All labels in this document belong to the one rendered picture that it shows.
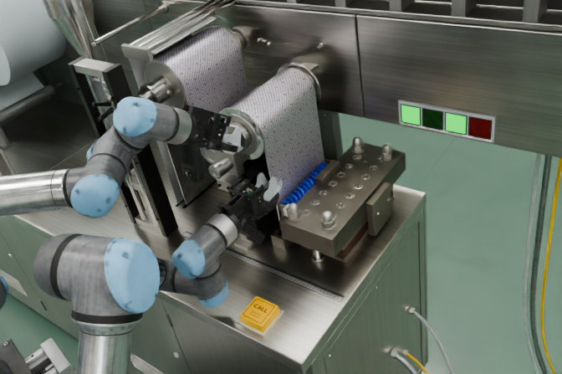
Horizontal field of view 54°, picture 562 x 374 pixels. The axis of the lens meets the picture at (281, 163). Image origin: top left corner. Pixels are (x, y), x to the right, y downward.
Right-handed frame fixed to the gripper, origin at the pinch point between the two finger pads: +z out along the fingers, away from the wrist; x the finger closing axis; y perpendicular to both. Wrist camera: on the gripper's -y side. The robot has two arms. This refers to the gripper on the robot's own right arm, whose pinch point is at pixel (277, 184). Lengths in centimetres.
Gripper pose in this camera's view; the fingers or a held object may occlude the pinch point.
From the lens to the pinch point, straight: 144.6
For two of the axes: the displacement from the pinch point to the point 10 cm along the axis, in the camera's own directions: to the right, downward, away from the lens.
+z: 5.8, -5.4, 6.2
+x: -8.0, -2.3, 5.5
